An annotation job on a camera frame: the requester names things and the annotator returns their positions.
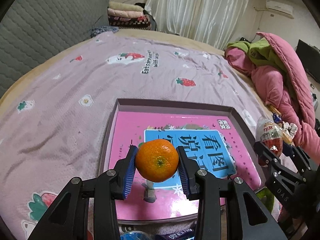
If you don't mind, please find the clear red surprise egg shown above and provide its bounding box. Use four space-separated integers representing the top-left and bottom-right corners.
255 117 283 157

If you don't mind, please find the pink strawberry print blanket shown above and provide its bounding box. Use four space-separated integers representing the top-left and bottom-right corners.
1 30 271 239

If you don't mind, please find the green garment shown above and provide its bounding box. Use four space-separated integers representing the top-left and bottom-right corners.
227 37 286 72

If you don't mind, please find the blue cookie packet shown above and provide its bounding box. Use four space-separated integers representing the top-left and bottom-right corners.
155 228 195 240

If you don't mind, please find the white air conditioner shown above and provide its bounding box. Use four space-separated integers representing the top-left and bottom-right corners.
265 0 293 18

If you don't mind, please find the green fuzzy scrunchie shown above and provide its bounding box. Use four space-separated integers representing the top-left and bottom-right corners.
256 187 274 213

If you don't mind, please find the black television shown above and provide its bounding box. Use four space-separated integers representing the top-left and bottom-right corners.
296 40 320 83

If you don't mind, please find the orange mandarin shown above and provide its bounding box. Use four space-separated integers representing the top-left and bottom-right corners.
135 139 179 183

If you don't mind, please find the blue red surprise egg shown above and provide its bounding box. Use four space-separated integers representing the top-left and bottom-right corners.
120 231 152 240

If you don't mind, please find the pink quilted comforter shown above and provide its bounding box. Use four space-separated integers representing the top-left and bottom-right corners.
225 32 319 163

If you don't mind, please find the grey quilted headboard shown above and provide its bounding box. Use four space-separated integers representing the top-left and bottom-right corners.
1 0 110 95

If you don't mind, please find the white patterned cloth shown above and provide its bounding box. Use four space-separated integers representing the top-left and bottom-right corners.
282 122 298 140

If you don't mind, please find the stack of folded blankets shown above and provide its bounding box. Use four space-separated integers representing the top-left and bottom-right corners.
107 1 152 30

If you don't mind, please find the white satin curtain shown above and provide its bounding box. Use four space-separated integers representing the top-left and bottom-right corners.
145 0 249 49

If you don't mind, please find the blue patterned cloth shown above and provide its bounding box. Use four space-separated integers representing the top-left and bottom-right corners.
91 26 119 37

